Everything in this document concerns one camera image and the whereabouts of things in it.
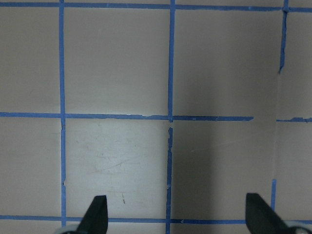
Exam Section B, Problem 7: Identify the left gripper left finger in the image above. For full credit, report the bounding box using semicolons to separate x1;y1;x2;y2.
76;195;108;234

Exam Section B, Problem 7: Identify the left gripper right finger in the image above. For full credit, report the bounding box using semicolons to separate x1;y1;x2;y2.
245;193;293;234

